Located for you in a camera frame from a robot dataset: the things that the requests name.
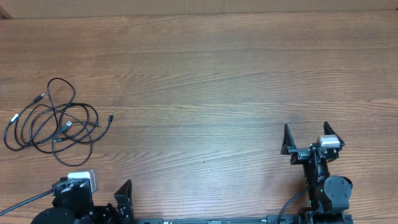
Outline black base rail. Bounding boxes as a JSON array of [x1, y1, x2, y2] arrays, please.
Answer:
[[133, 213, 354, 224]]

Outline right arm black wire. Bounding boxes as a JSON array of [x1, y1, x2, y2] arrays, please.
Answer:
[[276, 186, 312, 224]]

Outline black USB cable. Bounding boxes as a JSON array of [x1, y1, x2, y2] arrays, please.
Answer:
[[18, 104, 114, 168], [2, 77, 100, 155]]

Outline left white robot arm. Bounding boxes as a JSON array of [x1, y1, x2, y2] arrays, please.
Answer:
[[31, 178, 137, 224]]

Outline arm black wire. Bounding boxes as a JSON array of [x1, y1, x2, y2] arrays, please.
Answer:
[[0, 188, 55, 218], [276, 186, 312, 224]]

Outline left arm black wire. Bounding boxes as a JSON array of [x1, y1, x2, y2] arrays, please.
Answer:
[[0, 188, 55, 218]]

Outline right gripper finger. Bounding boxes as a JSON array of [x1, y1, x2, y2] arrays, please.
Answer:
[[280, 123, 296, 155], [323, 121, 345, 146]]

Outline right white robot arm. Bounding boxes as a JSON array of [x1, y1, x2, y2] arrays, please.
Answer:
[[276, 121, 353, 223]]

